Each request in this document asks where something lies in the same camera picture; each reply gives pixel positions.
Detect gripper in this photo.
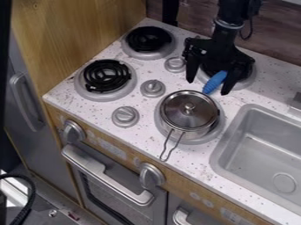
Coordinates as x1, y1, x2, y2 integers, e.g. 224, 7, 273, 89
180, 25, 257, 96

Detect blue fork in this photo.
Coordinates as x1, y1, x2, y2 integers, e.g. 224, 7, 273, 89
201, 69, 230, 96

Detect silver pot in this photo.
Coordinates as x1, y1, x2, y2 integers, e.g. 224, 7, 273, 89
158, 90, 222, 163

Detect toy stove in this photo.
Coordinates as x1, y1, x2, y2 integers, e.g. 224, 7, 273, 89
72, 25, 258, 146

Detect toy sink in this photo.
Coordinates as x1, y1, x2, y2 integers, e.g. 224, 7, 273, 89
208, 103, 301, 217

